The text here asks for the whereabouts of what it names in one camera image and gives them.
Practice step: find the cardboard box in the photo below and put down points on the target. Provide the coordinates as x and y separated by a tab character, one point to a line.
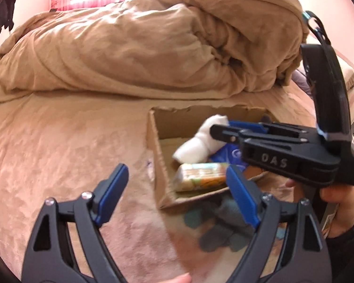
162	165

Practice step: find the grey-blue glove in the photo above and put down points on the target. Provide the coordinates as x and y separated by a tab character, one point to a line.
221	235

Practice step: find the person's left hand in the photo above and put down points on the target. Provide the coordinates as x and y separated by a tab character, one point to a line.
178	278

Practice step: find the purple pillow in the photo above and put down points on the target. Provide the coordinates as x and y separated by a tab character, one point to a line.
302	81

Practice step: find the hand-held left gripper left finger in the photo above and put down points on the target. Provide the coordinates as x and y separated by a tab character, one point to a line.
112	194

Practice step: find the blue plastic packet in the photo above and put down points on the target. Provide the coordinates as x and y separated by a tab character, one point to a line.
224	153

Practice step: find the tan duvet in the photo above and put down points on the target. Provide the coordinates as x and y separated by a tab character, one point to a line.
121	50

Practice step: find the dark hanging clothing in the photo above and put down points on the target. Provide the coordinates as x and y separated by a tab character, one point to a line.
6	11

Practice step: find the tan bed sheet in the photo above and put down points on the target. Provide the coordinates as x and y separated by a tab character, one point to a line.
62	141

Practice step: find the person's right forearm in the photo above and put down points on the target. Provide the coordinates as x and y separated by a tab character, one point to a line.
351	256

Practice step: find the pale snack packet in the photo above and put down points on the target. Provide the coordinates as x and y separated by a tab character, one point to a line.
200	177

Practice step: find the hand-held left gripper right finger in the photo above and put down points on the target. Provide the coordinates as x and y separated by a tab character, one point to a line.
242	196

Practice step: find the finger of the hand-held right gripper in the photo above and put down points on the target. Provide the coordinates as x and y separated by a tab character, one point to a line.
227	133
283	129

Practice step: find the person's right hand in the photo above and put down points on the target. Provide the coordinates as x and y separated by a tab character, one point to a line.
346	206

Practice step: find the white socks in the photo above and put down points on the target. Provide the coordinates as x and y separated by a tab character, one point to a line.
194	144

